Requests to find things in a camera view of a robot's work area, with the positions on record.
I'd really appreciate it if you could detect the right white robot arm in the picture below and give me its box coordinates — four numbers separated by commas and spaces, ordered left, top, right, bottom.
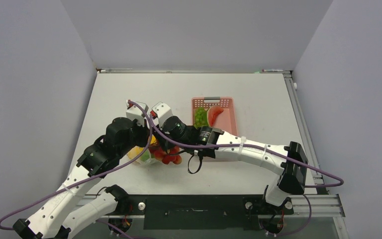
158, 116, 308, 213

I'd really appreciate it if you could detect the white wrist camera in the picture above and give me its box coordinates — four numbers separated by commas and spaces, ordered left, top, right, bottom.
125, 100, 149, 127
150, 102, 173, 127

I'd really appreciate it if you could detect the watermelon slice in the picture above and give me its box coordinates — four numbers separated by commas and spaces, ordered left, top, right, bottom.
207, 105, 224, 126

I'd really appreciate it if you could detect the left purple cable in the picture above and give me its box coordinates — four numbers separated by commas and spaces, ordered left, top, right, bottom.
0, 99, 154, 230

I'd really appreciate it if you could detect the pink plastic basket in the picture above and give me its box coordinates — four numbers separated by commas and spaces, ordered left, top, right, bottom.
191, 96, 239, 162

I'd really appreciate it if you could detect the clear zip top bag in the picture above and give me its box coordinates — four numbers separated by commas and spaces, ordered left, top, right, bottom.
135, 136, 184, 165

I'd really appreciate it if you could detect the purple cable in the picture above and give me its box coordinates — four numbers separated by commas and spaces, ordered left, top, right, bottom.
0, 99, 154, 230
149, 112, 345, 189

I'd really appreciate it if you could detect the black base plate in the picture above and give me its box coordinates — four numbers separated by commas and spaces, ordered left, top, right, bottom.
110, 195, 294, 231

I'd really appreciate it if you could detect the green round fruit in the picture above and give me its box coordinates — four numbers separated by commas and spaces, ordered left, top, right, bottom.
140, 151, 152, 163

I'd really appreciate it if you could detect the green grapes bunch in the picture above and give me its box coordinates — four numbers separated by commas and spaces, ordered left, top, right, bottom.
193, 108, 209, 128

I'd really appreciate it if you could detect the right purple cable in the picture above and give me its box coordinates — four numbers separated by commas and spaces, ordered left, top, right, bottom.
149, 112, 345, 189

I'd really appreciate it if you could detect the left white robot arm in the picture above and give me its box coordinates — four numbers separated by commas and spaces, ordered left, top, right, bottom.
12, 117, 149, 239

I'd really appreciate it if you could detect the red strawberries pile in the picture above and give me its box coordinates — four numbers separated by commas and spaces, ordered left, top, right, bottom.
149, 146, 182, 165

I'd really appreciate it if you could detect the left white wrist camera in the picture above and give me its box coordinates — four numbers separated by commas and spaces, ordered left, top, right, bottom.
125, 100, 149, 127

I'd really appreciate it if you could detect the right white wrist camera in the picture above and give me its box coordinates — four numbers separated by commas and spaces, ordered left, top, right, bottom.
150, 102, 173, 127

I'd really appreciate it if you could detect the yellow bell pepper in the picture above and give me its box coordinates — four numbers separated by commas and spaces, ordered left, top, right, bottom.
127, 136, 158, 166

